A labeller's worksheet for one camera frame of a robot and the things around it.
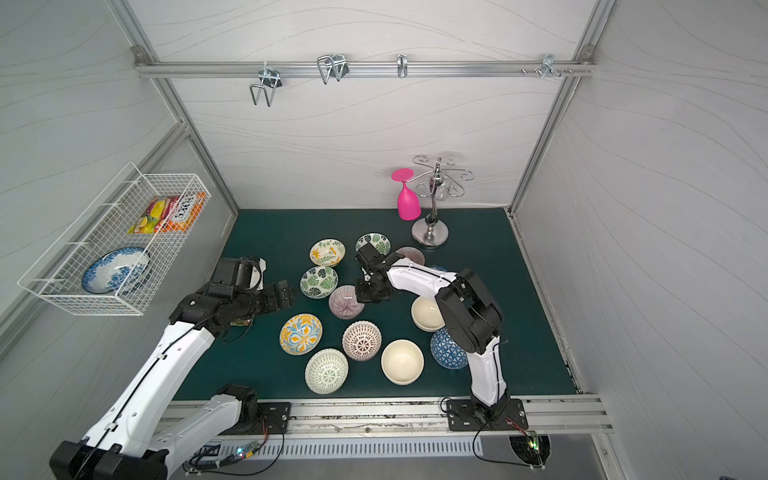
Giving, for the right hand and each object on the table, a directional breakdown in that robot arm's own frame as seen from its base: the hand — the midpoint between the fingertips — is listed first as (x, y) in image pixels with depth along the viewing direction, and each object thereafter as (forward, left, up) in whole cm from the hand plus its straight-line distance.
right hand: (361, 296), depth 92 cm
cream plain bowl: (-4, -20, -1) cm, 21 cm away
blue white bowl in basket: (-12, +49, +31) cm, 59 cm away
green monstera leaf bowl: (+6, +16, -2) cm, 17 cm away
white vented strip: (-40, +26, -3) cm, 48 cm away
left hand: (-8, +19, +14) cm, 25 cm away
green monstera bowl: (+23, -3, -1) cm, 24 cm away
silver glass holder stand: (+30, -24, -3) cm, 39 cm away
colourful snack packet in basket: (+5, +44, +31) cm, 54 cm away
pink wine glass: (+28, -14, +13) cm, 34 cm away
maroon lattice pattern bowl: (-13, -1, -3) cm, 13 cm away
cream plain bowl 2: (-18, -13, -3) cm, 23 cm away
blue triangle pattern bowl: (-14, -26, -4) cm, 30 cm away
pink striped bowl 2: (+17, -16, 0) cm, 24 cm away
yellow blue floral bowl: (-11, +17, -3) cm, 21 cm away
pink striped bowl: (-1, +6, -2) cm, 6 cm away
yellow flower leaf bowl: (+18, +15, -2) cm, 23 cm away
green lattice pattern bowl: (-22, +7, -2) cm, 23 cm away
